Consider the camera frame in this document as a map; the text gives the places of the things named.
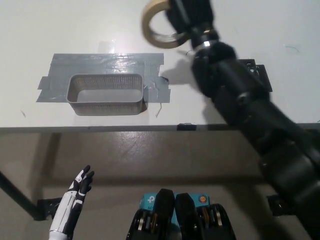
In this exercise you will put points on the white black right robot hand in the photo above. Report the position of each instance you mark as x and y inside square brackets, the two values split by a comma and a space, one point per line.
[192, 15]

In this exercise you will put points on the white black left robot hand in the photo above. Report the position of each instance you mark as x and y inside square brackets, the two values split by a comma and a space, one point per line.
[66, 212]

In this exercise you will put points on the beige masking tape roll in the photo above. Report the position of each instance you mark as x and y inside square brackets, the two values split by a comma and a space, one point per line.
[146, 22]

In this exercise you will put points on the small black tape piece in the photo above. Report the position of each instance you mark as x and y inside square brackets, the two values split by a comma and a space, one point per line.
[186, 126]

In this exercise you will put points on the small grey perforated container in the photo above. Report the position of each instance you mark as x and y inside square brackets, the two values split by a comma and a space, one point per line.
[105, 106]

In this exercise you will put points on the black teal robot torso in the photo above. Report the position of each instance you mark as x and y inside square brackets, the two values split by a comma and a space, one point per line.
[185, 217]

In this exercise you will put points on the black table leg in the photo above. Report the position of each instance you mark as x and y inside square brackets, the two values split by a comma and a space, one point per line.
[17, 197]

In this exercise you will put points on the grey duct tape patch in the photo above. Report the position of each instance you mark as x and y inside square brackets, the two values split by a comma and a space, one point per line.
[82, 63]

